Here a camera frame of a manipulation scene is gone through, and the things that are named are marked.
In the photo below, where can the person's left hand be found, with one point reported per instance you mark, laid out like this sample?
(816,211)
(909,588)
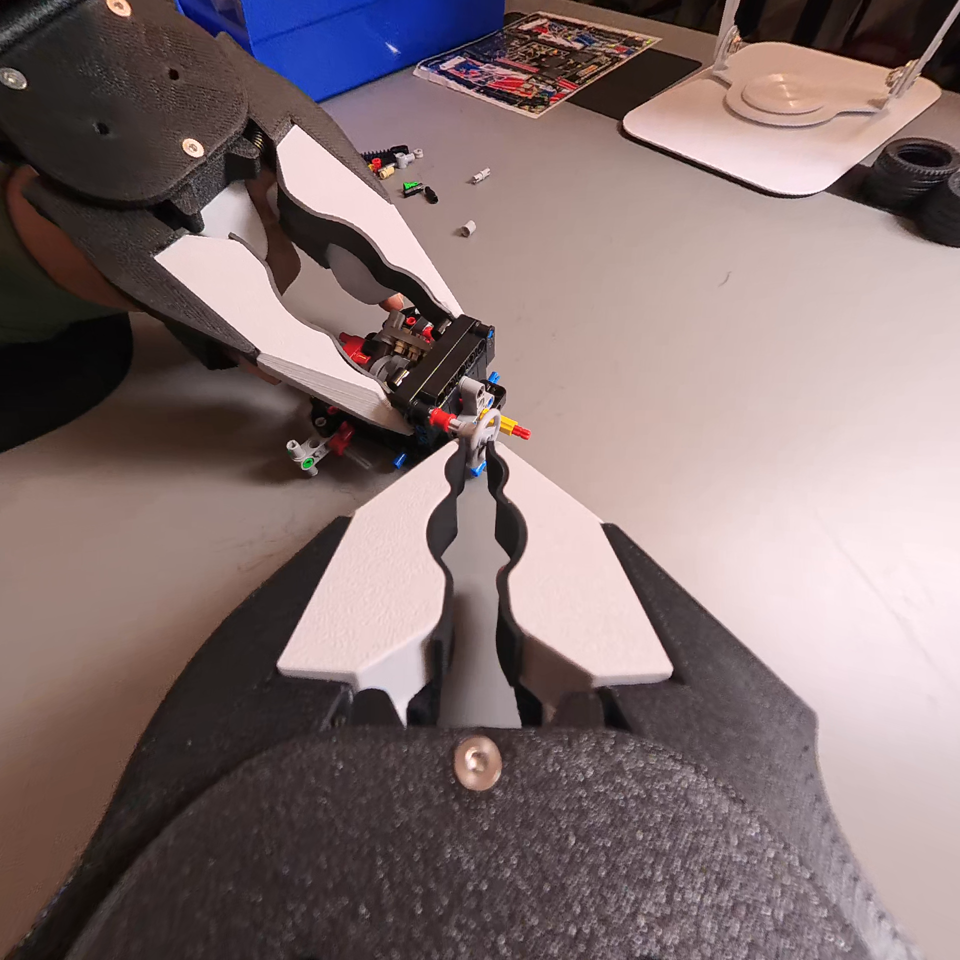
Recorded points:
(52,255)

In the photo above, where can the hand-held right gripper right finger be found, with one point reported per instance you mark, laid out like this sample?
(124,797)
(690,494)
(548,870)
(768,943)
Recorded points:
(577,592)

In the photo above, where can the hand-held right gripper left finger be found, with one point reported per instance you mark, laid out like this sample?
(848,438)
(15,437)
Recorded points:
(367,592)

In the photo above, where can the blue plastic storage bin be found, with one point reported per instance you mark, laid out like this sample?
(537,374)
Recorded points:
(337,37)

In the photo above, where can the small grey lego piece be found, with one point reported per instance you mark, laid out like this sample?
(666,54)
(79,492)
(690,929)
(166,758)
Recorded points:
(410,156)

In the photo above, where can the grey lego steering wheel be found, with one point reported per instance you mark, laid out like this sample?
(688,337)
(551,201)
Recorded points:
(480,435)

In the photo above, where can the lego engine chassis assembly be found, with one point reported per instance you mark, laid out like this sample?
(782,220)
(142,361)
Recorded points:
(442,367)

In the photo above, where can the black desk mat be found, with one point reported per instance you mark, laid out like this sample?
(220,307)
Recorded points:
(637,82)

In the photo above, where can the black lego pin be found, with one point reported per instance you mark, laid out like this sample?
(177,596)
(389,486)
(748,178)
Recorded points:
(427,193)

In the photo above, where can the black ribbed lego piece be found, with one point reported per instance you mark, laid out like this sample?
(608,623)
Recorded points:
(379,157)

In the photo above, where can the lego instruction booklet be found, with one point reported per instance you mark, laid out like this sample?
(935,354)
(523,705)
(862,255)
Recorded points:
(540,60)

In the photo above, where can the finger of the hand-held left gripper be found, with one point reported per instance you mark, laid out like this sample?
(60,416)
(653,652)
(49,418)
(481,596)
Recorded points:
(360,202)
(262,322)

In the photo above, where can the black rubber lego tyre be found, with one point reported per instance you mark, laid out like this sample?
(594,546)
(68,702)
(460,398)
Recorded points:
(946,214)
(911,169)

